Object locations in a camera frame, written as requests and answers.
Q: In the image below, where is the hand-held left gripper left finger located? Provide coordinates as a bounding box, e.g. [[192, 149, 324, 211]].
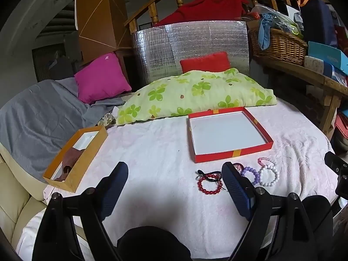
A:
[[32, 162, 129, 261]]

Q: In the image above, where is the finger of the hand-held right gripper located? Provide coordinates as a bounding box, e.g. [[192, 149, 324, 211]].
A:
[[324, 151, 348, 196]]

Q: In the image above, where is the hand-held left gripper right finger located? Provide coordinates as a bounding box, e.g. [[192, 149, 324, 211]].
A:
[[221, 162, 313, 261]]

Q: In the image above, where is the purple bead bracelet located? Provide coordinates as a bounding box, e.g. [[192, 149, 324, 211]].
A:
[[241, 166, 260, 185]]

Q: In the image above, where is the black hair tie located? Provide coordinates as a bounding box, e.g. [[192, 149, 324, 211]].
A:
[[196, 170, 227, 192]]

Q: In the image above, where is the red bead bracelet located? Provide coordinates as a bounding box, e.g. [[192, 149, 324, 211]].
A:
[[196, 175, 221, 195]]

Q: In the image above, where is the white bead bracelet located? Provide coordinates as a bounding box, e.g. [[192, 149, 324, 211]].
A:
[[258, 161, 280, 187]]

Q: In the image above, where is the red shallow cardboard box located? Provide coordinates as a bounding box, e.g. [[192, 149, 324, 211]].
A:
[[187, 107, 274, 164]]

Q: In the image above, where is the red bag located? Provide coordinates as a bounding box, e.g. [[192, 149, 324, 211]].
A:
[[336, 111, 348, 142]]

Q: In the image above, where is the orange box lid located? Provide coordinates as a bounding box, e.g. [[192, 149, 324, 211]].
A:
[[43, 126, 109, 193]]

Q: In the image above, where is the brown cloth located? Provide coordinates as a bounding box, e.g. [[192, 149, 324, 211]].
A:
[[56, 146, 83, 182]]

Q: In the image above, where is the person's right leg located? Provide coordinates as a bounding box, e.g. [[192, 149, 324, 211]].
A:
[[300, 196, 334, 251]]

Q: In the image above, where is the small floral cloth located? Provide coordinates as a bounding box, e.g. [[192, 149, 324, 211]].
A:
[[98, 113, 117, 127]]

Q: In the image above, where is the wooden bench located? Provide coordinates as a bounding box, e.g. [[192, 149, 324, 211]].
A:
[[256, 56, 348, 142]]

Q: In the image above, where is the white dotted box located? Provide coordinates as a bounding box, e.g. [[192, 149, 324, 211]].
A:
[[304, 56, 333, 77]]

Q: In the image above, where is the grey blanket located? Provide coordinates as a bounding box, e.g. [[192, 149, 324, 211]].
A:
[[0, 77, 125, 181]]

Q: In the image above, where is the cream leather sofa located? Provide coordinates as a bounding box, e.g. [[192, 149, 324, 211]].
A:
[[0, 144, 49, 248]]

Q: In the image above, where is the blue cardboard box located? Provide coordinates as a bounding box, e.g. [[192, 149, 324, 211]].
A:
[[307, 41, 348, 75]]

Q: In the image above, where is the green floral pillow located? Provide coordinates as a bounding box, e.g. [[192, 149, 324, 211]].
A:
[[115, 68, 277, 126]]

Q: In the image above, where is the magenta pillow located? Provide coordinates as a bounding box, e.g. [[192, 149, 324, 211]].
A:
[[74, 52, 132, 104]]

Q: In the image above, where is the wicker basket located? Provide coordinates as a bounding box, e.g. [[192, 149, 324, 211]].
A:
[[249, 27, 309, 66]]

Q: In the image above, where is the red cushion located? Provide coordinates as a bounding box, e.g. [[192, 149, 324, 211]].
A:
[[179, 51, 231, 74]]

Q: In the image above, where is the navy garment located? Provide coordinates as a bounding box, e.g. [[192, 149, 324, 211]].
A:
[[299, 0, 336, 47]]

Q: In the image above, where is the light blue cloth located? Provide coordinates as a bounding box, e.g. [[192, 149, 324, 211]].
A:
[[258, 13, 278, 50]]

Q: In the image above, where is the silver foil insulation panel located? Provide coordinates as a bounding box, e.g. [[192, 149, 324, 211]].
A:
[[131, 20, 250, 93]]

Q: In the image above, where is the brown cardboard panel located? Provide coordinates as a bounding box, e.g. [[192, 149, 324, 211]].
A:
[[75, 0, 134, 63]]

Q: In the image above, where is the red cloth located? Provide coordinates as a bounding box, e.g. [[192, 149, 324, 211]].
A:
[[154, 0, 249, 28]]

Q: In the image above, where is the wooden stair railing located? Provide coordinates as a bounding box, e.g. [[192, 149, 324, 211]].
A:
[[124, 0, 324, 33]]

